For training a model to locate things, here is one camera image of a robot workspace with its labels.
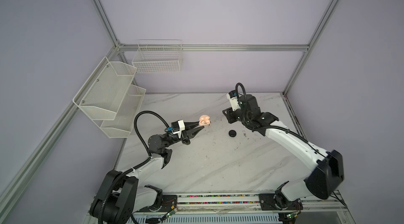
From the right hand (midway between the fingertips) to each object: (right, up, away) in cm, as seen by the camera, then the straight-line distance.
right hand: (221, 112), depth 79 cm
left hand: (-10, -5, -13) cm, 17 cm away
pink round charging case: (-8, -3, -16) cm, 18 cm away
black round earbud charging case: (+9, -14, +19) cm, 25 cm away
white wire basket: (-37, +35, +16) cm, 53 cm away
